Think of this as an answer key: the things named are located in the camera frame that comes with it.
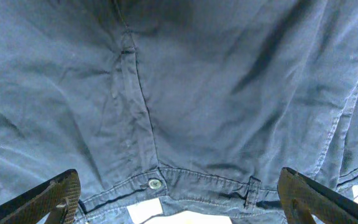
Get dark blue shorts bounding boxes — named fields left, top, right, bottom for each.
left=0, top=0, right=358, bottom=223

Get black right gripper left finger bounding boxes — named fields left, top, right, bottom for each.
left=0, top=169, right=81, bottom=224

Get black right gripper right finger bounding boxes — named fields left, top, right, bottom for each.
left=277, top=167, right=358, bottom=223

